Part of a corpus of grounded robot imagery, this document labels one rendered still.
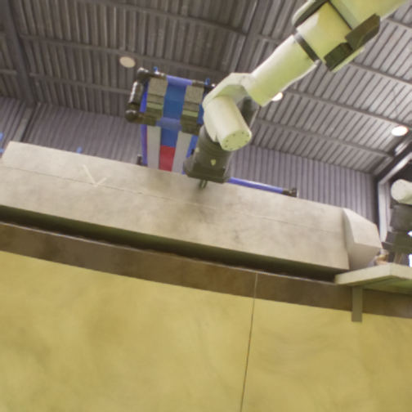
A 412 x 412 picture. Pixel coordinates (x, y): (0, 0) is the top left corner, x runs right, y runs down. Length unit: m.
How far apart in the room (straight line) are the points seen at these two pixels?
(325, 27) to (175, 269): 0.60
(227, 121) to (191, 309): 0.44
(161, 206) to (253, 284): 0.31
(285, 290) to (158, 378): 0.38
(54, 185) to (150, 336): 0.45
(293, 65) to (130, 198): 0.50
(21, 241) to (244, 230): 0.56
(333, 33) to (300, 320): 0.65
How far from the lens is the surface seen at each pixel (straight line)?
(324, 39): 0.65
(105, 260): 0.82
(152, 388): 0.82
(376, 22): 0.68
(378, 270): 0.85
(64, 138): 13.31
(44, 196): 0.90
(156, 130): 1.02
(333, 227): 1.00
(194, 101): 0.89
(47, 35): 12.45
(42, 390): 0.85
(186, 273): 0.81
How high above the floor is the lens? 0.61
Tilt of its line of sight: 20 degrees up
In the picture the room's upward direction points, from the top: 9 degrees clockwise
